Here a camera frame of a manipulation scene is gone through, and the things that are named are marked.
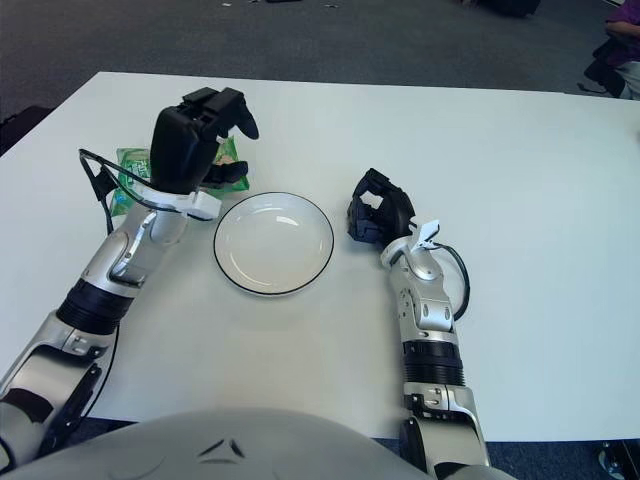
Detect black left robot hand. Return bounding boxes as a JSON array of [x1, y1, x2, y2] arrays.
[[149, 87, 261, 194]]

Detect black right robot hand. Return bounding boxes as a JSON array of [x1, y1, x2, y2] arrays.
[[346, 168, 417, 245]]

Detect green chips snack bag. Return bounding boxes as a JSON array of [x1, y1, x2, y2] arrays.
[[110, 137, 250, 217]]

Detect white plate black rim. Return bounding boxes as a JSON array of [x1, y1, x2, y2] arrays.
[[213, 192, 335, 297]]

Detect black backpack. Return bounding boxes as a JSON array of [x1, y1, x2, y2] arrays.
[[0, 104, 54, 151]]

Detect black box on floor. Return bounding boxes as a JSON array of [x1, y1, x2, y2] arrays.
[[477, 0, 541, 16]]

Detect black bag beside person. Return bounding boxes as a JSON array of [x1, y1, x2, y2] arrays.
[[582, 37, 626, 99]]

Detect grey robot torso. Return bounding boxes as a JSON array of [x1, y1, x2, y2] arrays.
[[0, 407, 526, 480]]

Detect person in purple shirt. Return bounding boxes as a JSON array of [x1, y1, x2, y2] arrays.
[[605, 0, 640, 99]]

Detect chair caster wheel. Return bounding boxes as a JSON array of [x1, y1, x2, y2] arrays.
[[597, 442, 640, 480]]

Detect white right wrist cable clip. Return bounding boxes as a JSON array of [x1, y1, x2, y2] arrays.
[[412, 219, 442, 250]]

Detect white wrist cable clip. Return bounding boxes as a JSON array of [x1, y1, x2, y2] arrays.
[[187, 189, 223, 222], [412, 219, 442, 250]]

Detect white left wrist cable clip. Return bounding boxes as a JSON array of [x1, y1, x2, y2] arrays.
[[187, 189, 223, 222]]

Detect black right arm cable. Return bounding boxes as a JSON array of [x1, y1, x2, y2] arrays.
[[434, 242, 471, 321]]

